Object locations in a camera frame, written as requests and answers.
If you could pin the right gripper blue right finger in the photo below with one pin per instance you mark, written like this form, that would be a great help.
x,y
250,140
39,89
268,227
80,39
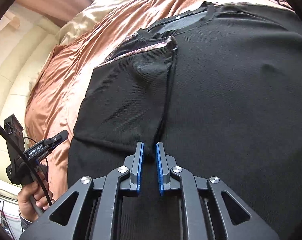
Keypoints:
x,y
162,169

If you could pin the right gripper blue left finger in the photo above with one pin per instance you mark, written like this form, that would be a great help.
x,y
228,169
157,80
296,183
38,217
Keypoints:
x,y
136,169

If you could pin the black mesh t-shirt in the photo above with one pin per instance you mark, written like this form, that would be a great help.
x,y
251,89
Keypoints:
x,y
221,88

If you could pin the orange-brown bed blanket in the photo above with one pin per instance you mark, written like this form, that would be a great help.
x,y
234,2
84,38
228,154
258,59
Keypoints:
x,y
58,93

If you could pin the cream padded headboard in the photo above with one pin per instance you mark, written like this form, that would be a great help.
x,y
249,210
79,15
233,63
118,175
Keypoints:
x,y
23,52

